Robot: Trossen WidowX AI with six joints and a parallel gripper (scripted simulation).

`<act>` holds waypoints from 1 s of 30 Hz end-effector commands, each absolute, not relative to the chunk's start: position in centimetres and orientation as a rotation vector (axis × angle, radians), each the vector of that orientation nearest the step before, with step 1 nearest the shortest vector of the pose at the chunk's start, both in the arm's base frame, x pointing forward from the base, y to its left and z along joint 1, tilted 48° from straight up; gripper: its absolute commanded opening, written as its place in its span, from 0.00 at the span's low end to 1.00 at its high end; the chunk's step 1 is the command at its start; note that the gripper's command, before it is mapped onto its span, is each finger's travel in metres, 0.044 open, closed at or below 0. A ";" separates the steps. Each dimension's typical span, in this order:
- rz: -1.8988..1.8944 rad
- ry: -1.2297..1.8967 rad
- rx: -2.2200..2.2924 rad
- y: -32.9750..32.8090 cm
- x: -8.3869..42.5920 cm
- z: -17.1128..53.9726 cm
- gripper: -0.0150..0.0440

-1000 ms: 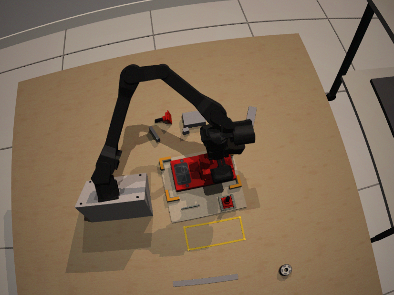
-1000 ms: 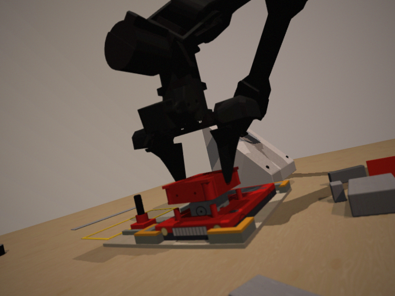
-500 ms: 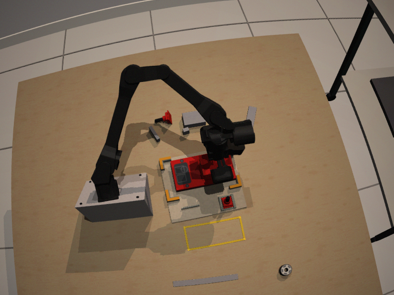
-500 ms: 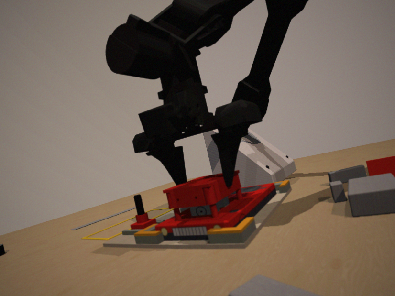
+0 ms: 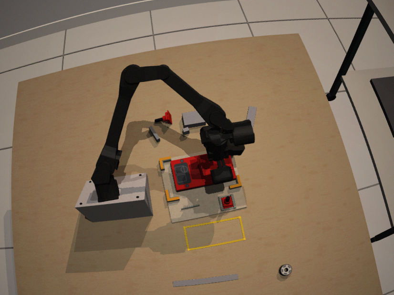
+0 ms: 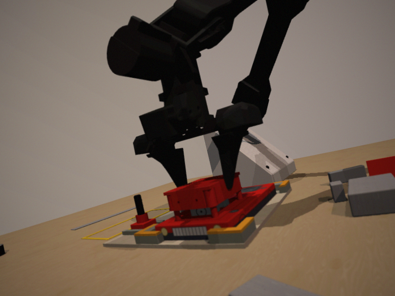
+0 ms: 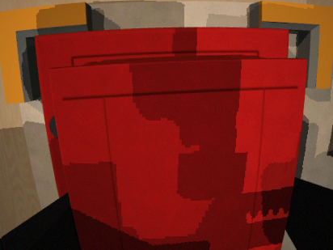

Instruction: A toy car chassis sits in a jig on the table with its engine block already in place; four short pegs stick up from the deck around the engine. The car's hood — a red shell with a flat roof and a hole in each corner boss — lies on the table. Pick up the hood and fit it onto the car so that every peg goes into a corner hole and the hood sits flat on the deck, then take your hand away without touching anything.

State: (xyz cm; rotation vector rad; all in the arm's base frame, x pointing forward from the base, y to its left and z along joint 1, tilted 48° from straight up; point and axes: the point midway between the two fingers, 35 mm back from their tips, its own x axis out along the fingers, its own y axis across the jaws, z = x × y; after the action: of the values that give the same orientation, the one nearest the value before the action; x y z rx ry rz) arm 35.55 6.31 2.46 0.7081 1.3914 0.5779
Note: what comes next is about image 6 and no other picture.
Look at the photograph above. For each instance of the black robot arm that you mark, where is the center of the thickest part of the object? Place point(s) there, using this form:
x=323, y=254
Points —
x=167, y=48

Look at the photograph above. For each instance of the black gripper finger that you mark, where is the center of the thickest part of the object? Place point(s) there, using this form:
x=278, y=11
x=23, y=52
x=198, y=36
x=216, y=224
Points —
x=228, y=145
x=174, y=163

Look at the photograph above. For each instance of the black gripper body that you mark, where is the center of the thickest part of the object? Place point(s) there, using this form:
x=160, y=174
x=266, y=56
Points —
x=236, y=117

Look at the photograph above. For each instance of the small grey toy wheel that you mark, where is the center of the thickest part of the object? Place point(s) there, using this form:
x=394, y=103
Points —
x=2, y=252

